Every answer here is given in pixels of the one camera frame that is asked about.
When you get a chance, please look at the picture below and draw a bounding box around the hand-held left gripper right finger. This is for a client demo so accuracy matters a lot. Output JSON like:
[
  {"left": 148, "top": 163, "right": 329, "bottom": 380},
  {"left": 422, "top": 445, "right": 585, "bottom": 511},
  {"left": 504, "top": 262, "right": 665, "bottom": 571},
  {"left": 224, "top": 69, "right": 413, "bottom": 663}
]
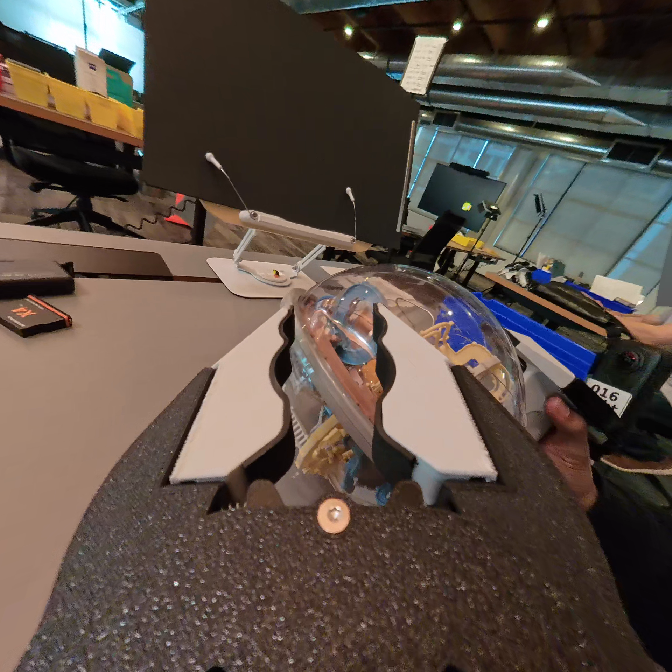
[{"left": 372, "top": 302, "right": 499, "bottom": 507}]

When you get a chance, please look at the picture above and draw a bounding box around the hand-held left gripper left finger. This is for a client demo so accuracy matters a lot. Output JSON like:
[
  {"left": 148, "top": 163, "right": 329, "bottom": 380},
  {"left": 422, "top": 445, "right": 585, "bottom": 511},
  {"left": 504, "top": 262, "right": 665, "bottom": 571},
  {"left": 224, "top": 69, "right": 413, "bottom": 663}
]
[{"left": 168, "top": 304, "right": 296, "bottom": 509}]

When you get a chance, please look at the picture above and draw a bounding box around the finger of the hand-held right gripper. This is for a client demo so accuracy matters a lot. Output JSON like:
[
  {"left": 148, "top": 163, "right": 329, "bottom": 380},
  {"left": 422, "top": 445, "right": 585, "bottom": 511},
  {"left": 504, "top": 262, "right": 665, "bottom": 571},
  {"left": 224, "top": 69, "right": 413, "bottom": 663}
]
[{"left": 512, "top": 331, "right": 576, "bottom": 393}]

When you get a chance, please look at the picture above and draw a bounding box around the clear plastic maze ball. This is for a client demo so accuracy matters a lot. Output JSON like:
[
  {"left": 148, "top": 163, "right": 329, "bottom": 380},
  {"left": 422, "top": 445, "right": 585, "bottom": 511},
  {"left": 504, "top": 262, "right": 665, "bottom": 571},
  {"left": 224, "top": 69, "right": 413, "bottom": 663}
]
[{"left": 282, "top": 264, "right": 528, "bottom": 509}]

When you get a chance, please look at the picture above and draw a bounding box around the person's right forearm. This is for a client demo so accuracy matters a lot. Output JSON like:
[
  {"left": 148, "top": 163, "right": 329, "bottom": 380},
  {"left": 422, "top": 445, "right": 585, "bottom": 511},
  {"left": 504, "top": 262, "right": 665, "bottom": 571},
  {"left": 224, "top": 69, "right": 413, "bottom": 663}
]
[{"left": 587, "top": 462, "right": 672, "bottom": 665}]

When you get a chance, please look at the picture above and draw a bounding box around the person's right hand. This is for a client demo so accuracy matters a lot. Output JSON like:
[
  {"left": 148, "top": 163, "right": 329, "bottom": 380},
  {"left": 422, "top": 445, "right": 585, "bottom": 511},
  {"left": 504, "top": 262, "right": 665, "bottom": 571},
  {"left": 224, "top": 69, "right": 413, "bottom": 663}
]
[{"left": 540, "top": 395, "right": 600, "bottom": 511}]

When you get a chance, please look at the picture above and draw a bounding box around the blue plastic bin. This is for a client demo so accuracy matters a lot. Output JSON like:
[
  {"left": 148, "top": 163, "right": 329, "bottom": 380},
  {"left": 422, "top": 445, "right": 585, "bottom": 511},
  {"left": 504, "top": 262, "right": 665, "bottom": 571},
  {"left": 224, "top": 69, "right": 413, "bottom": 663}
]
[{"left": 472, "top": 290, "right": 599, "bottom": 380}]

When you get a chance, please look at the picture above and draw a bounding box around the black bag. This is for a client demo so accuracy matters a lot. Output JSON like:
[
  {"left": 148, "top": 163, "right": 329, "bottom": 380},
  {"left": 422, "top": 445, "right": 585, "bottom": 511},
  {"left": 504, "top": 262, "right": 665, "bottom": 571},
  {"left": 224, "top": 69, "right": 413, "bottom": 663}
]
[{"left": 535, "top": 281, "right": 628, "bottom": 337}]

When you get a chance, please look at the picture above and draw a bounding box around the white paper stack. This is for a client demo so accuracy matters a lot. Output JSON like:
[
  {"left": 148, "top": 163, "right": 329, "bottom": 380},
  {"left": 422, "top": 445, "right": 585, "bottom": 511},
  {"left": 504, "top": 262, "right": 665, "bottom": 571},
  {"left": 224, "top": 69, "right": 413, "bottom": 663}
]
[{"left": 590, "top": 274, "right": 645, "bottom": 306}]

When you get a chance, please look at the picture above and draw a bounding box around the black office chair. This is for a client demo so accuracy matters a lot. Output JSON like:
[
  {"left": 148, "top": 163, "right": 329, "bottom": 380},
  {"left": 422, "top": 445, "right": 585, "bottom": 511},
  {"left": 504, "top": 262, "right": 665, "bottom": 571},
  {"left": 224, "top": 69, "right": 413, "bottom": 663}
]
[
  {"left": 408, "top": 210, "right": 467, "bottom": 272},
  {"left": 8, "top": 142, "right": 141, "bottom": 233}
]

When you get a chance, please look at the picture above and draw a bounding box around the black monitor screen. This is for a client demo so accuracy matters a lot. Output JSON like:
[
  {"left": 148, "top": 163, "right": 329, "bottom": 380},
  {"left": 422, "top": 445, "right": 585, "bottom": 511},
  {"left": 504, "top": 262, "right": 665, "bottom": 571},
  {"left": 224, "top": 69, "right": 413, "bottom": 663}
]
[{"left": 417, "top": 163, "right": 508, "bottom": 233}]

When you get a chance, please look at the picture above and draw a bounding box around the white folding stand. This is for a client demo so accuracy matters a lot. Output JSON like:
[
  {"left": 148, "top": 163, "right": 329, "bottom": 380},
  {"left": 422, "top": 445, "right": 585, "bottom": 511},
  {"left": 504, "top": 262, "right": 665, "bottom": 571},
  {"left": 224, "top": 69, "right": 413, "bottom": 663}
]
[{"left": 206, "top": 151, "right": 372, "bottom": 301}]

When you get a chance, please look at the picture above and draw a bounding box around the black battery orange mark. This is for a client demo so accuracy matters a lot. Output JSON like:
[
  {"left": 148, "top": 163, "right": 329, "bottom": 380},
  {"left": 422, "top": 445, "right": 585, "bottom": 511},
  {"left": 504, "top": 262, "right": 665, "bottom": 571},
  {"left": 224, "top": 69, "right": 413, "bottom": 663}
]
[{"left": 0, "top": 294, "right": 72, "bottom": 338}]

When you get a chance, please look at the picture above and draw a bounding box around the black power bank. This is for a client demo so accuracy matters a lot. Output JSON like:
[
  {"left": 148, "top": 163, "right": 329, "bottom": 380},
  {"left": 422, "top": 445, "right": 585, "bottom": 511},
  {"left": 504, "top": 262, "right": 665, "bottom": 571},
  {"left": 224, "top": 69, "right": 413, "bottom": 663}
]
[{"left": 0, "top": 259, "right": 76, "bottom": 300}]

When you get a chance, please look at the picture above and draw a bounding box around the black backdrop board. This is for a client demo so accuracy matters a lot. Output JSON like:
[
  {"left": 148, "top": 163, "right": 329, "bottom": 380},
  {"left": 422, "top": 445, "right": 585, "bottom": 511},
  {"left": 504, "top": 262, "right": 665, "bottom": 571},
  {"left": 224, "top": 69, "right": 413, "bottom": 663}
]
[{"left": 143, "top": 0, "right": 422, "bottom": 251}]

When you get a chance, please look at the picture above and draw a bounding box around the small yellow bin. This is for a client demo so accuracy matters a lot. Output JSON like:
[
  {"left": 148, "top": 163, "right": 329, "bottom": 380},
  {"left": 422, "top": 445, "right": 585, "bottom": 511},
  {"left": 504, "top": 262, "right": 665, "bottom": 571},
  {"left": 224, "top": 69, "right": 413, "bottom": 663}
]
[
  {"left": 47, "top": 79, "right": 87, "bottom": 119},
  {"left": 115, "top": 105, "right": 144, "bottom": 138},
  {"left": 5, "top": 60, "right": 50, "bottom": 108},
  {"left": 84, "top": 94, "right": 119, "bottom": 129}
]

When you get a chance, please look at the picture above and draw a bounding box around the white paper sign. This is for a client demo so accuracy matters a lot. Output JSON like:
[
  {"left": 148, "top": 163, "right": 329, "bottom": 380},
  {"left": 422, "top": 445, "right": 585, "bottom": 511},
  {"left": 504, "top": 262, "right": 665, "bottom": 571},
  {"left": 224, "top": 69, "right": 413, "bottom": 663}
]
[{"left": 399, "top": 35, "right": 448, "bottom": 96}]

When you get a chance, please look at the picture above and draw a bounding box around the wooden workbench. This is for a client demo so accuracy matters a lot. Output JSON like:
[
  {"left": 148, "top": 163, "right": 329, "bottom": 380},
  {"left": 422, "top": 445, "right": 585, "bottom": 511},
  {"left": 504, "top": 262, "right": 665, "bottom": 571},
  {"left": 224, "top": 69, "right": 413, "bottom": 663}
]
[{"left": 0, "top": 92, "right": 144, "bottom": 174}]

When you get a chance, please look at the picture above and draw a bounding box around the green box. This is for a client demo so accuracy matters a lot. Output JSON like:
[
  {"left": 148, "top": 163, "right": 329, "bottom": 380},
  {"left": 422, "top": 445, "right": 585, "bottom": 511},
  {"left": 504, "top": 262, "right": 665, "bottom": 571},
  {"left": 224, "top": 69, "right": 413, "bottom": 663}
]
[{"left": 105, "top": 65, "right": 135, "bottom": 108}]

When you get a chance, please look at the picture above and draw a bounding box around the white sign card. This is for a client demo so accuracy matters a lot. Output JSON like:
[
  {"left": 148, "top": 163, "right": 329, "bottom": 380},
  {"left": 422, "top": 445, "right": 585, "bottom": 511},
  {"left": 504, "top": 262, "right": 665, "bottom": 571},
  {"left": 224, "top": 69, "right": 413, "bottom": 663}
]
[{"left": 73, "top": 45, "right": 109, "bottom": 99}]

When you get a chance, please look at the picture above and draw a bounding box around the camera on tripod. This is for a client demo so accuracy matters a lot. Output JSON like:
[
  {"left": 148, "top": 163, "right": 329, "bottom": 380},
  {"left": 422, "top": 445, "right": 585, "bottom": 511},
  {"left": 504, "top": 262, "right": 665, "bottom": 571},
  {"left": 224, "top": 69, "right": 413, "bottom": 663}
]
[{"left": 454, "top": 201, "right": 502, "bottom": 279}]

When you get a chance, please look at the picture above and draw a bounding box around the black coiled cable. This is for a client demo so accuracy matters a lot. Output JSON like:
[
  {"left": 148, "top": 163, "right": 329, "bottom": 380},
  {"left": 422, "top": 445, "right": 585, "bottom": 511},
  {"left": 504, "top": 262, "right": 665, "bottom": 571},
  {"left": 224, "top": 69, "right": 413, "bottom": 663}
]
[{"left": 126, "top": 202, "right": 192, "bottom": 237}]

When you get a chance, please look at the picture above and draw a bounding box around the long spiral metal duct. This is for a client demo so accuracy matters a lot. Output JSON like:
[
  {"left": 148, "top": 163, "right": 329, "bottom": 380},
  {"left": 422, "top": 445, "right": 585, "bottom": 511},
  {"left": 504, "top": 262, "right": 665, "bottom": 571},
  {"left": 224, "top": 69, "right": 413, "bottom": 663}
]
[{"left": 388, "top": 52, "right": 672, "bottom": 158}]

